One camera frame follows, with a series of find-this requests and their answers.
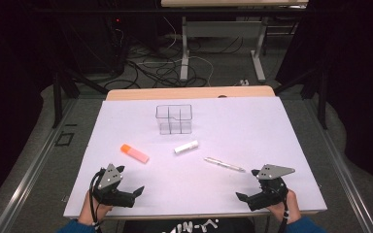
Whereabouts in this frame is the black metal stand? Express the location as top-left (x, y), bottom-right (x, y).
top-left (273, 64), bottom-right (329, 130)
top-left (51, 69), bottom-right (110, 129)

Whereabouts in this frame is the aluminium floor rail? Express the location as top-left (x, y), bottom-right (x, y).
top-left (304, 98), bottom-right (373, 233)
top-left (0, 98), bottom-right (79, 233)

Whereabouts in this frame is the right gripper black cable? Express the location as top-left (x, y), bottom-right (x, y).
top-left (277, 193), bottom-right (291, 233)

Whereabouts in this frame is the clear plastic organizer box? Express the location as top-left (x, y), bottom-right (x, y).
top-left (155, 104), bottom-right (193, 136)

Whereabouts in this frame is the black computer tower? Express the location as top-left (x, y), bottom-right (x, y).
top-left (61, 14), bottom-right (128, 76)

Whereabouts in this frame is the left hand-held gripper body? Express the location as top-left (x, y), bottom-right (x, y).
top-left (91, 163), bottom-right (136, 209)

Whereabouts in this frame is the person's left hand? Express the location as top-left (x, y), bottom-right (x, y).
top-left (77, 190), bottom-right (115, 227)

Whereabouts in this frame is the white table sheet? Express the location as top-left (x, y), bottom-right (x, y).
top-left (62, 96), bottom-right (328, 218)

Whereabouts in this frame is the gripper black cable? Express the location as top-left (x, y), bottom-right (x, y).
top-left (89, 168), bottom-right (107, 233)
top-left (277, 193), bottom-right (291, 233)

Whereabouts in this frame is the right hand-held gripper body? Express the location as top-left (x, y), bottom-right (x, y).
top-left (247, 163), bottom-right (296, 213)

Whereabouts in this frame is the person's black printed shirt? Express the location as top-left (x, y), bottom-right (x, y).
top-left (122, 216), bottom-right (256, 233)

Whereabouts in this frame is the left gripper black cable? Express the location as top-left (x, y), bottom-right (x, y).
top-left (89, 168), bottom-right (107, 233)

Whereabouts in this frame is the orange highlighter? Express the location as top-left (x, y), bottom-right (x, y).
top-left (119, 143), bottom-right (151, 165)

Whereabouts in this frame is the dark curtain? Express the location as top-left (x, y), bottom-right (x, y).
top-left (276, 0), bottom-right (373, 190)
top-left (0, 0), bottom-right (57, 213)

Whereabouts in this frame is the tangle of floor cables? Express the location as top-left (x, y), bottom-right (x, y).
top-left (105, 16), bottom-right (244, 90)

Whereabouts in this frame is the black metal crossbar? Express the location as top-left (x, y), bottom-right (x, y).
top-left (32, 7), bottom-right (338, 15)

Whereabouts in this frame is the desk with white legs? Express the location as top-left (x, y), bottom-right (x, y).
top-left (160, 0), bottom-right (309, 83)

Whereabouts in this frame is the white pen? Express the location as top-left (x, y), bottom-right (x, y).
top-left (203, 156), bottom-right (247, 173)

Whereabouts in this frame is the person's right hand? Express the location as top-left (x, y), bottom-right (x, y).
top-left (266, 188), bottom-right (302, 225)

